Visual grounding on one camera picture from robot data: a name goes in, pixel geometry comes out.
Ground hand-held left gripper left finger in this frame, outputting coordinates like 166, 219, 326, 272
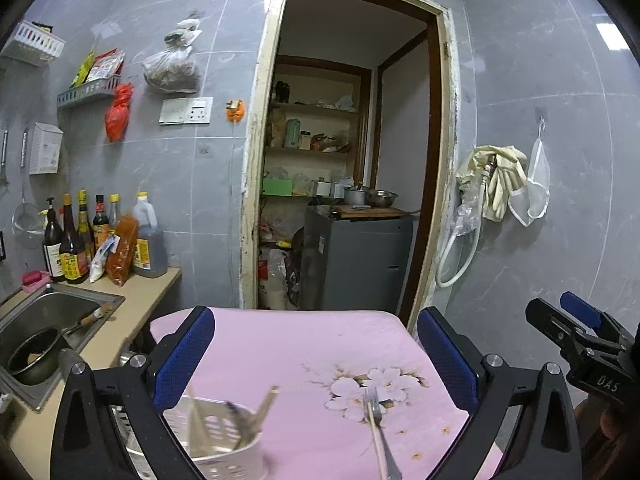
50, 305, 217, 480

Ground green box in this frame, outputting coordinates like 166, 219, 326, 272
262, 177, 294, 197

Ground white perforated utensil holder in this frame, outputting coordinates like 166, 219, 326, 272
162, 395, 266, 480

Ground plastic bag of dried goods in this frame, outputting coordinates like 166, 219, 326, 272
141, 10, 203, 96

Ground white plastic bag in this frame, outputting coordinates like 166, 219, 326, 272
260, 247, 301, 311

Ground large soy sauce bottle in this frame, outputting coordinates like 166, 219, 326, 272
59, 194, 91, 285

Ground metal peeler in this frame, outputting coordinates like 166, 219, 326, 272
0, 127, 10, 191

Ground dark vinegar bottle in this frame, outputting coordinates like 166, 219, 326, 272
92, 195, 111, 248

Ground white wall box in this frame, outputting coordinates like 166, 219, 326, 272
28, 122, 64, 176

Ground pink floral tablecloth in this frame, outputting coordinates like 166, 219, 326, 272
150, 307, 503, 480

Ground door frame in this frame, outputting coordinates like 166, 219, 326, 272
239, 0, 458, 331

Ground wooden chopstick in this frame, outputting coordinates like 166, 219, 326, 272
186, 385, 213, 458
245, 385, 280, 441

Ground cream rubber gloves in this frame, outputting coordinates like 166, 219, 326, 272
456, 144, 528, 222

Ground black pan with wooden handle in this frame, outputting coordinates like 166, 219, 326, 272
5, 302, 116, 386

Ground person's right hand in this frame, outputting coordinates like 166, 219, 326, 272
574, 400, 636, 466

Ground cooking oil jug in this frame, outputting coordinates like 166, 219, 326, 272
131, 191, 168, 278

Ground orange-red seasoning packet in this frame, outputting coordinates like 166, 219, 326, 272
105, 214, 140, 287

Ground dark pump sauce bottle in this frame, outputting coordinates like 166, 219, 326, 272
42, 197, 66, 283

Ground white wall rack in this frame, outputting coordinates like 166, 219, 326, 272
2, 21, 66, 67

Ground white and blue packet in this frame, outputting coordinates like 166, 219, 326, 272
89, 234, 120, 283

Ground red plastic bag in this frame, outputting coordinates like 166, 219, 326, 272
104, 82, 135, 143

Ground beige kitchen counter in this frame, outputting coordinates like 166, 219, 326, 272
0, 266, 182, 480

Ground white switch and outlet panel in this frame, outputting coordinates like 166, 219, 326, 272
159, 96, 214, 125

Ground clear plastic bag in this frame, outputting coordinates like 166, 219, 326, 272
452, 187, 483, 236

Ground metal pot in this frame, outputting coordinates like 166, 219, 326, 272
343, 185, 371, 207

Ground stainless steel sink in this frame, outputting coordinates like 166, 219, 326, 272
0, 282, 126, 413

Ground wooden shelf unit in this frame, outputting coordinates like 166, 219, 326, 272
262, 55, 373, 201

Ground yellow-capped sauce bottle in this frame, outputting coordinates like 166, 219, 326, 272
76, 190, 96, 261

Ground metal fork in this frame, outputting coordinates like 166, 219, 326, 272
361, 386, 402, 480

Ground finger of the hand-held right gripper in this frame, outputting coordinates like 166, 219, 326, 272
525, 298, 596, 361
559, 291, 631, 346

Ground wooden chopping board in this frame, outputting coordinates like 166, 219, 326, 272
332, 204, 407, 218

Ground grey small fridge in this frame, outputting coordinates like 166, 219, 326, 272
302, 205, 416, 313

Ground yellow-green snack packet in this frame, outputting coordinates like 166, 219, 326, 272
70, 50, 97, 88

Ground white hose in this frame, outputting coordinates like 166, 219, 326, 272
436, 160, 488, 288

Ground grey wall rack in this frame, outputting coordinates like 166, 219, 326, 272
56, 77, 122, 109

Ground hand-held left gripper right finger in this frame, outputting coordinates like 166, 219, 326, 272
416, 306, 583, 480

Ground metal mesh strainer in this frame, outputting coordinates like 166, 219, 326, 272
11, 127, 46, 241

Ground clear yellow-capped bottle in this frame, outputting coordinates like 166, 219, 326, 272
107, 194, 123, 236

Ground red snack packet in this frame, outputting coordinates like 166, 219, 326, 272
86, 49, 126, 83

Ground white mesh bag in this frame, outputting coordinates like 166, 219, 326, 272
508, 137, 551, 227

